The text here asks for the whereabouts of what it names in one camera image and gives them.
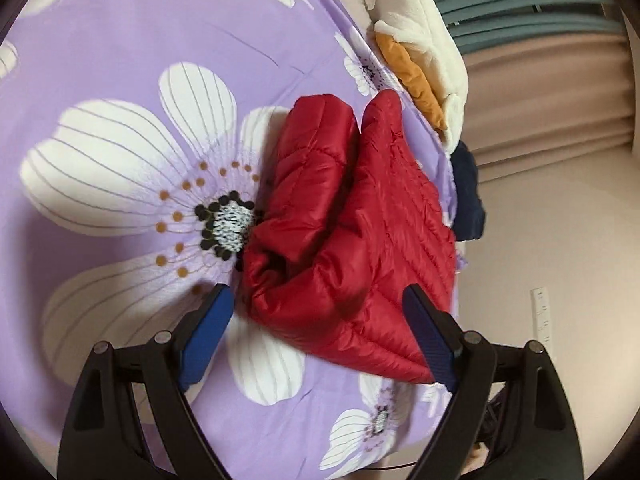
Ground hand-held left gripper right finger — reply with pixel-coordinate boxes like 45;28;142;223
402;284;581;480

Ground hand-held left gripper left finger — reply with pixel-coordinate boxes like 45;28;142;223
56;282;235;480

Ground large red puffer jacket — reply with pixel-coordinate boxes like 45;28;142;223
241;89;458;386

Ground navy garment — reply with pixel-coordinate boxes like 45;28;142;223
450;141;487;243

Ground pink curtain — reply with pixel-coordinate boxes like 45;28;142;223
460;35;640;183

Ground orange garment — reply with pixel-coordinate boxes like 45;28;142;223
375;32;447;131

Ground purple floral blanket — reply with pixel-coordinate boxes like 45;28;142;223
0;0;468;471

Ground white fleece garment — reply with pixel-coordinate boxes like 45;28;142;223
369;0;470;153

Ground teal curtain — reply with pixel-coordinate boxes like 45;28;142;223
432;0;626;56

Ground white wall socket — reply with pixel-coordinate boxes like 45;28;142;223
531;286;558;345

